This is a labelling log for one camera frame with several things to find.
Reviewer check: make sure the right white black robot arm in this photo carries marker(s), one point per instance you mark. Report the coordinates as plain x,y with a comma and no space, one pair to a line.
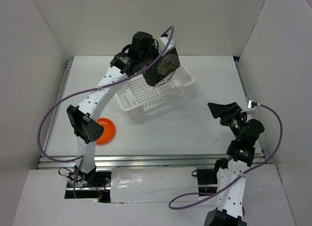
230,172

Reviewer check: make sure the white round sunburst plate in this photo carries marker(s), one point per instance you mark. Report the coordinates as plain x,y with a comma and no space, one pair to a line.
171,76

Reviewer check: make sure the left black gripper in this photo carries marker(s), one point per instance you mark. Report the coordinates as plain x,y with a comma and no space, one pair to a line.
154,46

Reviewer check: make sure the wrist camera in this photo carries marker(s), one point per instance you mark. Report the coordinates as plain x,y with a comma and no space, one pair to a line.
162,42
252,105

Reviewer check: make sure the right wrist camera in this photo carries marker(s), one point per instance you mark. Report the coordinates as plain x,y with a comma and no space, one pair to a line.
252,105

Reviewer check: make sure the aluminium rail frame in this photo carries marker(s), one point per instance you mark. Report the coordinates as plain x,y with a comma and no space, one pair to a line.
182,133

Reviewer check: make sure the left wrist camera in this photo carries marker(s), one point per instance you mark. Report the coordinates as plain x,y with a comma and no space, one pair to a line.
162,42

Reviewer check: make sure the black square floral plate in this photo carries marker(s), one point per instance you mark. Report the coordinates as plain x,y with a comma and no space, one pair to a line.
166,65

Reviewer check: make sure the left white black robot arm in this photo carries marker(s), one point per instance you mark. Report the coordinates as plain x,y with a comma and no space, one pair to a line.
143,51

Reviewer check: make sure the white foam board cover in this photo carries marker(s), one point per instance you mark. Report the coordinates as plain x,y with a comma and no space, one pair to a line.
151,184

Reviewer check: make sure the orange round plate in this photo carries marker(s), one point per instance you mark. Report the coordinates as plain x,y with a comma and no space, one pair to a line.
108,133

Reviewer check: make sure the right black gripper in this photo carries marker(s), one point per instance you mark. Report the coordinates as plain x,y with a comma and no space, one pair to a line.
225,112

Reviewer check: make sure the white plastic dish rack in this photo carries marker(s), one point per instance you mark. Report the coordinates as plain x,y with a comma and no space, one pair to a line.
136,96

